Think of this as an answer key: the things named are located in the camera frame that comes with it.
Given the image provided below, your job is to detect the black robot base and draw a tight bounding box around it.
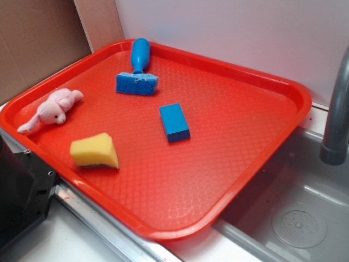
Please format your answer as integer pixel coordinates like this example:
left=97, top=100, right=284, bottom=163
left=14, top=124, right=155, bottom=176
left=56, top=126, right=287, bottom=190
left=1, top=138, right=58, bottom=251

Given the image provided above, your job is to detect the yellow sponge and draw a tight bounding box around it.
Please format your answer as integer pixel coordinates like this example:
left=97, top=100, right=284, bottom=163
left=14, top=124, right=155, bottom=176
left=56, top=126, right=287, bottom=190
left=70, top=133, right=119, bottom=169

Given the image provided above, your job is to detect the blue rectangular block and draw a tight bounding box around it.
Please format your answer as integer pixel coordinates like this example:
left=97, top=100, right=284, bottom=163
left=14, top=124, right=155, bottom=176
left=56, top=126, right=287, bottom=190
left=159, top=103, right=190, bottom=143

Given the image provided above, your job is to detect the red plastic tray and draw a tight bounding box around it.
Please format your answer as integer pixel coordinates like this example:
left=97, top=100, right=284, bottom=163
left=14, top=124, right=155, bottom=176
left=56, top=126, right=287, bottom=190
left=1, top=40, right=311, bottom=241

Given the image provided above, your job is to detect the pink plush bunny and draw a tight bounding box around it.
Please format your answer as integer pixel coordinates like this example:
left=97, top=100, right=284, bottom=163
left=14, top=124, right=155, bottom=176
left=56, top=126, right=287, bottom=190
left=17, top=88, right=83, bottom=134

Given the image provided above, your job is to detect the grey sink basin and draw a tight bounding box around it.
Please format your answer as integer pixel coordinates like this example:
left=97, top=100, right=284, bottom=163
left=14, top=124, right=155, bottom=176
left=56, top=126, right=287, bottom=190
left=214, top=128, right=348, bottom=261

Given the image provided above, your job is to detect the grey faucet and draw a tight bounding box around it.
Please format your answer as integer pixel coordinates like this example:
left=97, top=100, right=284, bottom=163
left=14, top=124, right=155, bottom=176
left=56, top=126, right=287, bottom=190
left=320, top=50, right=348, bottom=165

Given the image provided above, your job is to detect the brown cardboard panel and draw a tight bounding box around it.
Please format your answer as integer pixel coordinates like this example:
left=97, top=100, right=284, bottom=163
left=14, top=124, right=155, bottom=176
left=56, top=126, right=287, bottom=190
left=1, top=1, right=124, bottom=104

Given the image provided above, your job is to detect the blue sponge brush with handle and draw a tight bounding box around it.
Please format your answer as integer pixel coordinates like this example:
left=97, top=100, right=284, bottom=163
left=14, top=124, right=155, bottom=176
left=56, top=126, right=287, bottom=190
left=116, top=38, right=159, bottom=96

